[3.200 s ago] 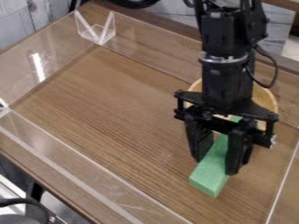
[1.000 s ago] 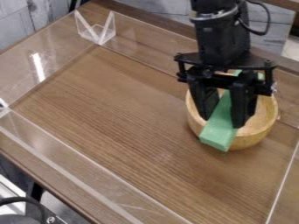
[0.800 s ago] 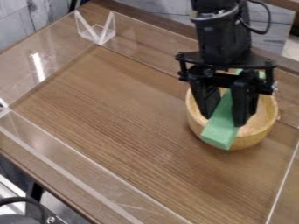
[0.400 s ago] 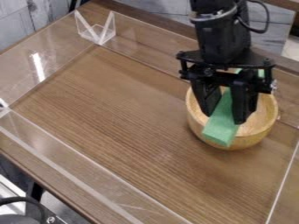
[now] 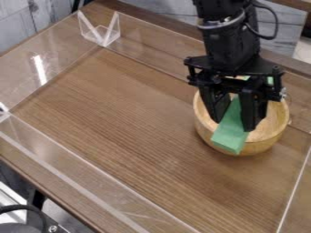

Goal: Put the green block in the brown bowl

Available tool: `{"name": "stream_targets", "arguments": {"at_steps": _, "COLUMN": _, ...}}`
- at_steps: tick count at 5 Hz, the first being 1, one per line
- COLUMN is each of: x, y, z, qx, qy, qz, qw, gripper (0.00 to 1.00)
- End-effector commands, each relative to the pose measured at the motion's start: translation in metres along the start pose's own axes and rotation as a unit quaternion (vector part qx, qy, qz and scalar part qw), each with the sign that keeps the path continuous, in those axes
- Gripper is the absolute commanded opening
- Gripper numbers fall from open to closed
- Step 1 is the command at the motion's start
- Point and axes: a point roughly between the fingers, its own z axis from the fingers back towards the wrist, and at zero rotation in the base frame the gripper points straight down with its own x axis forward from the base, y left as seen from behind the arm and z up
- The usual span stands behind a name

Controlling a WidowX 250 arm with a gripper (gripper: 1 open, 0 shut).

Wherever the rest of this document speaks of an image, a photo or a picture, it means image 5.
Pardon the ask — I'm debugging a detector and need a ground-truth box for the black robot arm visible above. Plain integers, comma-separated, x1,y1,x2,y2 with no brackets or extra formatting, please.
183,0,284,132

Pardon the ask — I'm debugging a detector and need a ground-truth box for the green rectangular block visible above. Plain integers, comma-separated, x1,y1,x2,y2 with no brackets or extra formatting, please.
209,93,249,155

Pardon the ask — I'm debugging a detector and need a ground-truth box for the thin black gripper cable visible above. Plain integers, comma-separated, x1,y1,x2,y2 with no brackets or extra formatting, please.
244,0,280,41

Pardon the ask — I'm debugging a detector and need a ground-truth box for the clear acrylic tray wall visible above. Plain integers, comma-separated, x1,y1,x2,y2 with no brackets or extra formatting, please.
0,103,199,233

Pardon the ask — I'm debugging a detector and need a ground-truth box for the brown wooden bowl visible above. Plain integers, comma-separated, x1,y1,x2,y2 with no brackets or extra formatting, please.
193,93,289,157

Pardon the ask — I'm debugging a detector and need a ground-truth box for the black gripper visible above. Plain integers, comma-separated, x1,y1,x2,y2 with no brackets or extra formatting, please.
184,10,283,132

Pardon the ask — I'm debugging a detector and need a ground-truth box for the black cable lower left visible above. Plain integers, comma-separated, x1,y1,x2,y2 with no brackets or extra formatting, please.
0,204,52,233

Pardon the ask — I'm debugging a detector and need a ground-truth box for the clear acrylic corner bracket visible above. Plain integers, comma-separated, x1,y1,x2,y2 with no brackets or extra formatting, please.
76,11,120,47

